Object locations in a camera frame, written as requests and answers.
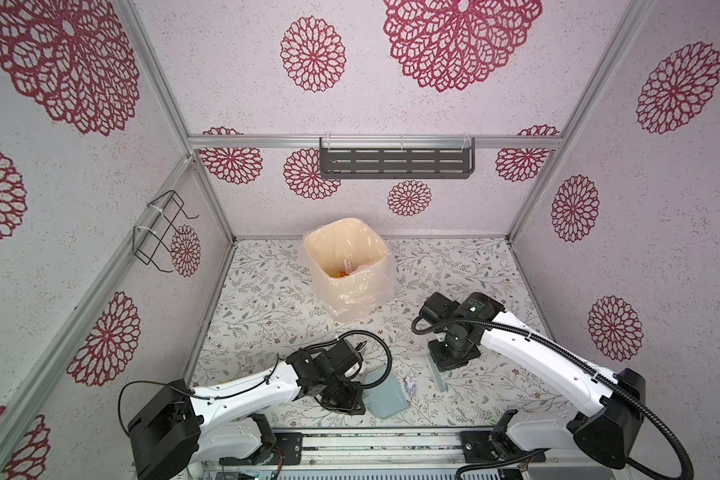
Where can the blue white scrap right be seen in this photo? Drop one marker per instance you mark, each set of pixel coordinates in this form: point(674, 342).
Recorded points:
point(410, 385)

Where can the light blue plastic dustpan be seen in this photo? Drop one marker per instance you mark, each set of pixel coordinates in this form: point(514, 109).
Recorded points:
point(387, 399)

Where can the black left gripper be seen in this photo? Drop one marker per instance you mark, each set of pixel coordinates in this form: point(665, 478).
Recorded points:
point(351, 406)

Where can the dark grey wall shelf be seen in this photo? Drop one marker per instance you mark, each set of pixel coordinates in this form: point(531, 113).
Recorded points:
point(401, 163)

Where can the light blue white brush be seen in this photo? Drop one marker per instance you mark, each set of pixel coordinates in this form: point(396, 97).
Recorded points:
point(438, 379)

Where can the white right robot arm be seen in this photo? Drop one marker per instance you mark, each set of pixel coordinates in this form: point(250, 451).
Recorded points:
point(597, 422)

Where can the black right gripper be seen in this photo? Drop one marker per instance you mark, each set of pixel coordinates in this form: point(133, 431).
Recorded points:
point(441, 363)

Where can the cream bin with plastic liner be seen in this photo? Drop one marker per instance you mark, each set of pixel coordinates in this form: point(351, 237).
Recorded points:
point(352, 268)

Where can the black wire wall basket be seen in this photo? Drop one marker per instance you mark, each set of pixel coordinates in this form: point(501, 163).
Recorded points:
point(169, 243)

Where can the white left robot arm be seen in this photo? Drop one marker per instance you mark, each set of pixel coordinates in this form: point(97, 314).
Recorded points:
point(180, 425)

